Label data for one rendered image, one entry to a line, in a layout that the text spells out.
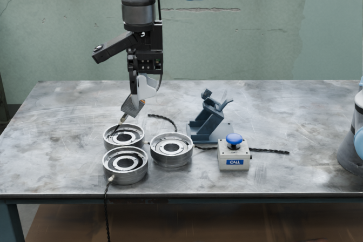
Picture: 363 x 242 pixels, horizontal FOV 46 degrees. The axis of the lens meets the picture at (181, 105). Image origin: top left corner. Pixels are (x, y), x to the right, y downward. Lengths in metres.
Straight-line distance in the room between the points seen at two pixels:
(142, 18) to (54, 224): 0.66
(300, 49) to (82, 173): 1.95
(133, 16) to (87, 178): 0.38
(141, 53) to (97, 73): 1.80
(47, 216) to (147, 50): 0.61
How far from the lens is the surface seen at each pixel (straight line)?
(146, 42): 0.98
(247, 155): 1.02
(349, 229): 1.33
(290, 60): 2.76
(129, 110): 1.05
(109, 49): 0.99
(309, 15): 2.70
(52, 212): 1.34
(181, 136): 1.09
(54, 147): 1.16
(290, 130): 1.22
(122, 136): 1.13
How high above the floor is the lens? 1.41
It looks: 28 degrees down
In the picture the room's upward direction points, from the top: straight up
